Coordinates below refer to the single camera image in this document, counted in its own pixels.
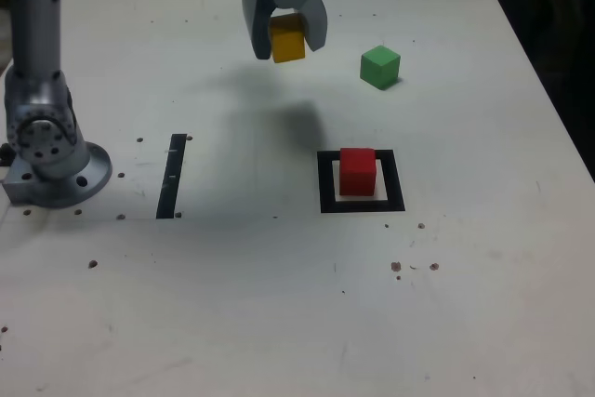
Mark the yellow cube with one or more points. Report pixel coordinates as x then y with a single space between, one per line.
288 46

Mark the green cube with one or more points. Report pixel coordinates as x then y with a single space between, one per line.
379 69

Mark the red cube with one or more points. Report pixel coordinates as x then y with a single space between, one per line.
357 176

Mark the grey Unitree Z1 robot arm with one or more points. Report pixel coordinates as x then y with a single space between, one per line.
42 136

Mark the black tape square outline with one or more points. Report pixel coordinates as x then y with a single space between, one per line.
326 183

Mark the black tape strip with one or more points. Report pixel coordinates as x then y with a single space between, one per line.
169 183

